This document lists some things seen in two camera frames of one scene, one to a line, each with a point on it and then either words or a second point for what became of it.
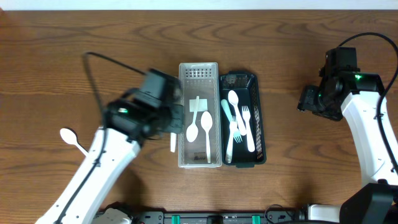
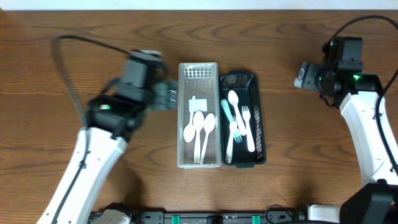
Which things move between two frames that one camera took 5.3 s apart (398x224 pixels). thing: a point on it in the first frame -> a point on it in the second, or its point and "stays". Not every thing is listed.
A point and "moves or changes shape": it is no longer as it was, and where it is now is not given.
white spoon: [233, 98] stays
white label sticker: [203, 105] stays
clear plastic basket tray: [199, 144] stays
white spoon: [173, 142] -> [198, 121]
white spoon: [206, 122] moves or changes shape
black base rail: [273, 215] stays
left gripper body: [175, 118] -> [162, 94]
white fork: [250, 138] stays
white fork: [232, 127] stays
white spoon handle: [192, 131] moves or changes shape
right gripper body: [306, 100] -> [306, 76]
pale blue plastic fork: [237, 134] stays
